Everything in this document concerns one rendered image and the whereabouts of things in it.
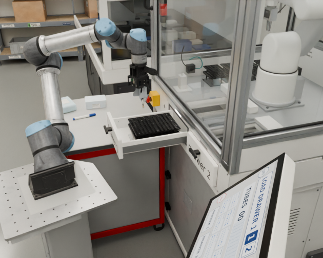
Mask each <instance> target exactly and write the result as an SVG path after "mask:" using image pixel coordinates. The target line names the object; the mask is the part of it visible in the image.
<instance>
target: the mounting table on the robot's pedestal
mask: <svg viewBox="0 0 323 258"><path fill-rule="evenodd" d="M68 161H69V162H71V161H76V160H70V159H68ZM77 163H78V164H79V166H80V167H81V169H82V170H83V172H84V174H85V175H86V177H87V178H88V180H89V181H90V183H91V184H92V186H93V187H94V189H95V191H96V193H93V194H90V195H88V196H85V197H82V198H79V199H76V200H73V201H70V202H67V203H65V204H62V205H59V206H55V207H52V208H50V209H47V210H44V211H41V212H38V213H35V214H32V215H30V212H29V209H28V206H27V204H26V201H25V198H24V196H23V193H22V190H21V187H20V185H19V182H18V180H17V178H19V177H22V176H25V175H29V174H32V173H34V163H31V164H28V165H24V166H21V167H17V168H14V169H10V170H7V171H3V172H0V223H1V227H2V231H3V235H4V239H5V241H7V242H8V243H9V241H11V244H15V243H18V242H20V241H23V240H26V239H28V238H31V237H34V236H36V235H39V234H41V233H44V232H47V231H49V230H52V229H55V228H58V227H60V226H63V225H66V224H68V223H71V222H74V221H76V220H79V219H81V218H82V216H81V214H83V213H86V212H89V211H92V210H94V209H97V208H100V207H103V206H105V205H108V204H111V203H113V202H116V201H117V196H116V195H115V193H114V192H113V190H112V189H111V188H110V186H109V185H108V183H107V182H106V181H105V179H104V178H103V177H102V175H101V174H100V172H99V171H98V170H97V168H96V167H95V165H94V164H93V163H89V162H83V161H77Z"/></svg>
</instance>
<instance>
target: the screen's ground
mask: <svg viewBox="0 0 323 258"><path fill-rule="evenodd" d="M277 161H278V160H276V161H275V162H273V163H271V164H270V168H269V173H270V172H272V171H273V174H272V179H271V184H270V189H269V193H268V198H267V203H266V208H265V213H264V218H263V223H262V226H261V231H260V236H259V241H258V246H257V251H256V253H255V254H252V255H250V256H248V257H246V258H259V253H260V248H261V243H262V239H263V234H264V229H265V224H266V218H267V213H268V208H269V203H270V197H271V192H272V187H273V182H274V177H275V172H276V167H277ZM257 176H258V172H257V173H255V174H254V175H252V176H251V177H249V178H247V179H246V180H244V181H243V182H241V183H239V184H238V185H236V186H235V187H233V188H231V189H230V190H228V193H227V195H226V198H225V200H226V199H227V198H229V197H231V196H232V195H234V194H236V193H237V192H239V191H240V190H242V192H241V195H240V198H239V202H238V205H237V208H236V212H235V215H234V218H233V221H232V225H231V228H230V231H229V234H228V238H227V241H226V244H225V247H224V251H223V254H222V256H221V258H224V254H225V251H226V247H227V244H228V241H229V237H230V234H231V231H232V227H233V224H234V221H235V217H236V214H238V213H239V212H241V211H243V210H245V209H247V208H249V209H248V213H247V217H246V221H245V224H244V228H243V232H242V235H241V238H240V242H239V246H238V250H237V254H236V258H238V257H239V253H240V250H241V246H242V243H243V239H244V235H245V231H246V227H247V223H248V219H249V215H250V211H251V207H252V203H253V199H254V195H255V192H256V188H257V184H258V180H256V179H257ZM217 199H218V197H217V198H216V199H214V200H213V201H212V203H211V206H210V208H209V211H208V213H207V216H206V218H205V221H204V223H203V226H202V228H201V230H200V233H199V235H198V238H197V240H196V243H195V245H194V248H193V250H192V253H191V255H190V258H191V257H192V255H193V252H194V250H195V247H196V245H197V242H198V240H199V237H201V236H203V235H204V234H206V233H208V232H210V235H211V233H212V230H213V227H214V224H215V222H216V219H217V216H218V214H219V211H220V208H221V205H222V203H223V201H222V202H220V203H218V204H217V205H215V204H216V201H217ZM219 206H220V208H219V211H218V213H217V216H216V219H215V221H214V224H213V227H212V228H210V229H208V230H206V231H205V232H203V233H201V232H202V230H203V227H204V225H205V222H206V220H207V217H208V215H209V212H211V211H212V210H214V209H216V208H217V207H219ZM210 235H209V238H210ZM209 238H208V240H207V243H206V246H207V244H208V241H209ZM206 246H205V248H204V251H203V254H202V256H201V257H200V258H203V255H204V252H205V249H206Z"/></svg>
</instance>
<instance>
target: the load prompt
mask: <svg viewBox="0 0 323 258"><path fill-rule="evenodd" d="M272 174H273V171H272V172H270V173H268V174H267V175H265V176H263V177H262V178H260V179H258V184H257V188H256V192H255V195H254V199H253V203H252V207H251V211H250V215H249V219H248V223H247V227H246V231H245V235H244V239H243V243H242V246H241V250H240V253H239V257H238V258H246V257H248V256H250V255H252V254H255V253H256V251H257V246H258V241H259V236H260V231H261V226H262V223H263V218H264V213H265V208H266V203H267V198H268V193H269V189H270V184H271V179H272Z"/></svg>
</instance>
